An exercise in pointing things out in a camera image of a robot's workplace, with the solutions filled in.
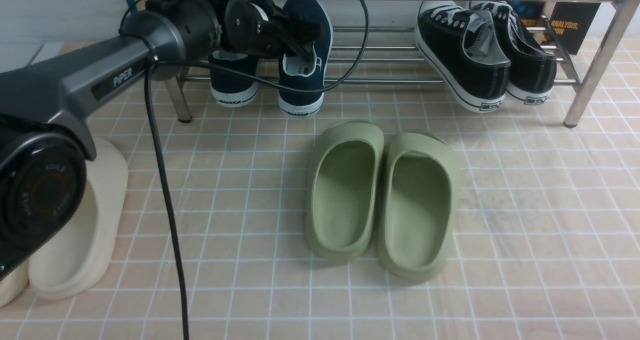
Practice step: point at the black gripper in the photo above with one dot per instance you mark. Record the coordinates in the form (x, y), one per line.
(260, 28)

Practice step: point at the navy slip-on shoe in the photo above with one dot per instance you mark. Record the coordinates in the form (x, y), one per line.
(232, 91)
(307, 75)

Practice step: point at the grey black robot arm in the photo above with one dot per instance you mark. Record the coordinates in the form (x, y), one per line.
(44, 106)

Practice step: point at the chrome metal shoe rack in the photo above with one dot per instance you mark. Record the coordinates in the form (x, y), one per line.
(583, 85)

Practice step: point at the green foam slipper left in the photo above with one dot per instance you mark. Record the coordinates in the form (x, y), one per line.
(342, 180)

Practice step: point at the green foam slipper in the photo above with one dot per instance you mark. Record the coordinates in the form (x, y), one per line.
(342, 180)
(420, 194)

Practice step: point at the black canvas sneaker left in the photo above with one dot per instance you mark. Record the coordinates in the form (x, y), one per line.
(462, 46)

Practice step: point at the black canvas sneaker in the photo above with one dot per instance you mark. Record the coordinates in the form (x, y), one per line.
(533, 70)
(462, 46)

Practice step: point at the green foam slipper right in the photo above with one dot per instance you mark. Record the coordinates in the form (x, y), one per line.
(420, 194)

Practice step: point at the black canvas sneaker right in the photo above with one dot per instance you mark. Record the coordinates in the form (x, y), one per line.
(533, 70)

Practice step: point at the cream foam slipper right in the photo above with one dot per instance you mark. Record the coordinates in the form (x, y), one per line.
(77, 257)

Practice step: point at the cream foam slipper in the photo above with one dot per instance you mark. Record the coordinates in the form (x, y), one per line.
(77, 257)
(14, 283)

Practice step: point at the black book orange text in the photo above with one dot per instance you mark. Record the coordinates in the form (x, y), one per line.
(571, 21)

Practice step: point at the cream foam slipper left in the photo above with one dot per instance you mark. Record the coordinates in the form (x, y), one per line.
(14, 283)

